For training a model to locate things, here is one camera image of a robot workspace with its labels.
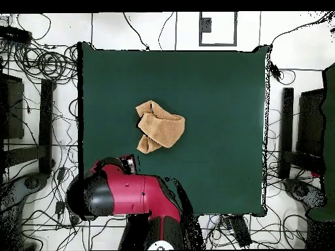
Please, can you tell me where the gray chair base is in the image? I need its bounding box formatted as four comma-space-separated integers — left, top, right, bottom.
0, 172, 50, 250
283, 177, 326, 210

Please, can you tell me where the tan terry towel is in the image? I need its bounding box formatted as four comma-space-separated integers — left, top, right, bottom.
135, 99, 186, 154

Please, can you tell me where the gray floor socket box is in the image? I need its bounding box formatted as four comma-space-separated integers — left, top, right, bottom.
201, 17, 213, 33

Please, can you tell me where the black flat device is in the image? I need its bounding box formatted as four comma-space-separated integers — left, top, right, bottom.
0, 25, 33, 44

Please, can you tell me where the gray floor hatch frame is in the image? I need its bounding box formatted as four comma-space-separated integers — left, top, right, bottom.
198, 11, 238, 47

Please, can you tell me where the black power strip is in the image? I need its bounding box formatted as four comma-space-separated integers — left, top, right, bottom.
229, 215, 253, 248

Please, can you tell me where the dark green table cloth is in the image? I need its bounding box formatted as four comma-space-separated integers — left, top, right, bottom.
77, 41, 271, 221

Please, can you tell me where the black box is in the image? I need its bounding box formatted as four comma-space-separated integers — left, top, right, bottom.
0, 73, 25, 140
298, 88, 326, 158

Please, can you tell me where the black stand base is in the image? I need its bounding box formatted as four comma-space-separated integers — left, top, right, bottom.
2, 78, 56, 175
277, 87, 326, 180

